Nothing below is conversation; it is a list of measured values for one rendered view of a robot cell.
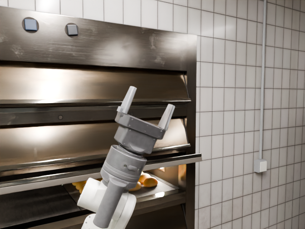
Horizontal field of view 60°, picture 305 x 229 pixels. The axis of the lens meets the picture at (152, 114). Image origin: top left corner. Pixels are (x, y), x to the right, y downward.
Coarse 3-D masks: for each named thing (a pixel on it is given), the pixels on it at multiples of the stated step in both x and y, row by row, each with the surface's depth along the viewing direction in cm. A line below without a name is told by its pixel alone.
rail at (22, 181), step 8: (152, 160) 128; (160, 160) 130; (168, 160) 132; (96, 168) 114; (40, 176) 102; (48, 176) 103; (56, 176) 105; (64, 176) 106; (72, 176) 108; (0, 184) 95; (8, 184) 96; (16, 184) 98
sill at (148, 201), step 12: (168, 192) 156; (180, 192) 156; (144, 204) 143; (156, 204) 147; (60, 216) 125; (72, 216) 125; (84, 216) 127; (12, 228) 114; (24, 228) 114; (36, 228) 116; (48, 228) 118; (60, 228) 121
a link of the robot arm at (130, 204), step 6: (132, 198) 60; (126, 204) 58; (132, 204) 58; (126, 210) 58; (132, 210) 58; (90, 216) 65; (120, 216) 58; (126, 216) 58; (84, 222) 62; (90, 222) 63; (114, 222) 63; (120, 222) 58; (126, 222) 58; (84, 228) 61; (90, 228) 62; (96, 228) 62; (108, 228) 62; (114, 228) 59; (120, 228) 59
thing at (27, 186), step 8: (176, 160) 135; (184, 160) 137; (192, 160) 140; (200, 160) 142; (144, 168) 125; (152, 168) 127; (80, 176) 110; (88, 176) 111; (96, 176) 113; (24, 184) 99; (32, 184) 100; (40, 184) 102; (48, 184) 103; (56, 184) 104; (0, 192) 95; (8, 192) 96
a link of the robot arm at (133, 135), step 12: (120, 120) 56; (132, 120) 56; (120, 132) 58; (132, 132) 57; (144, 132) 58; (156, 132) 59; (120, 144) 58; (132, 144) 57; (144, 144) 59; (108, 156) 58; (120, 156) 56; (132, 156) 57; (120, 168) 56; (132, 168) 56
